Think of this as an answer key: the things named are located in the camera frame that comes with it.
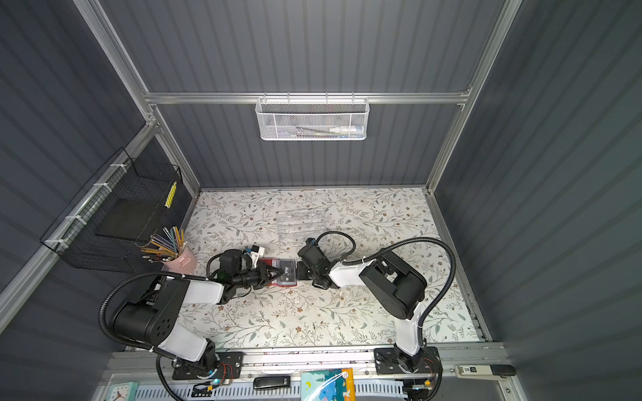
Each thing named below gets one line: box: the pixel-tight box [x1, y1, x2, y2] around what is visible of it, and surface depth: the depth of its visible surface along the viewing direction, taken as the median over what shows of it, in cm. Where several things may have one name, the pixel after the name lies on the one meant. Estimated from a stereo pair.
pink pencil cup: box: [160, 245, 198, 275], surface depth 89 cm
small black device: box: [253, 375, 291, 390], surface depth 69 cm
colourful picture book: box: [300, 367, 357, 401], surface depth 71 cm
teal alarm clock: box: [105, 381, 139, 401], surface depth 69 cm
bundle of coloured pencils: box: [140, 225, 188, 264], surface depth 90 cm
